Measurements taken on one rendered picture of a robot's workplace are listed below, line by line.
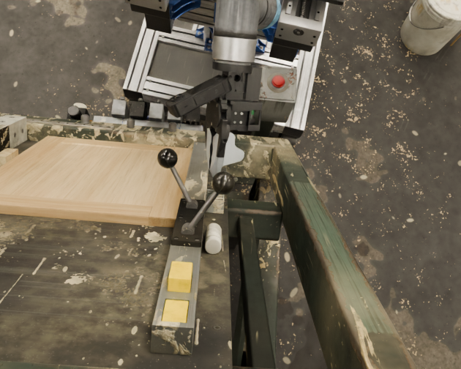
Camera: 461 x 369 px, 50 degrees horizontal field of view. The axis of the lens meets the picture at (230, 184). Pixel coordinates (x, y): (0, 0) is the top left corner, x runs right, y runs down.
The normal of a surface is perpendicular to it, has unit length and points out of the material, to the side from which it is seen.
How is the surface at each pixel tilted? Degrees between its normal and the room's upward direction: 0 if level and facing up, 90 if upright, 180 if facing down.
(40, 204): 57
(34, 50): 0
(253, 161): 33
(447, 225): 0
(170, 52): 0
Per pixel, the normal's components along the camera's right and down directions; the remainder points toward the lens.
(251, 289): 0.10, -0.95
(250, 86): 0.36, 0.32
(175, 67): 0.07, -0.26
